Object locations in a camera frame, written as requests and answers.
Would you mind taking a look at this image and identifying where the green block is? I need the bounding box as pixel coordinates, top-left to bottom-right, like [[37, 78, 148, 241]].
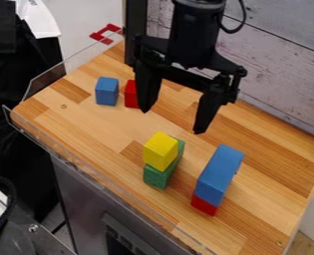
[[142, 137, 187, 191]]

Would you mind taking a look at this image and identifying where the yellow cube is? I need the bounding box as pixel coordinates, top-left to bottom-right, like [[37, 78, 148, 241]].
[[142, 130, 181, 173]]

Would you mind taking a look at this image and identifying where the small red cube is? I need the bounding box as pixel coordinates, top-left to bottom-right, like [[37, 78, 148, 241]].
[[123, 79, 141, 110]]

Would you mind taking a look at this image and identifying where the long blue block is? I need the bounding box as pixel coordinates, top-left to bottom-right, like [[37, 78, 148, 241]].
[[193, 142, 246, 208]]

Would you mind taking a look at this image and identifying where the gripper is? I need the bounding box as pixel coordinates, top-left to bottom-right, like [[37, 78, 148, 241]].
[[132, 19, 249, 135]]

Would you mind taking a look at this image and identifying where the red block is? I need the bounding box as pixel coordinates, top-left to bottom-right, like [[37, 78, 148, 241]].
[[189, 193, 221, 217]]

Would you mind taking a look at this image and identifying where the small blue cube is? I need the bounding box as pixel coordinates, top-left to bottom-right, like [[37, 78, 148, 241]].
[[94, 76, 121, 108]]

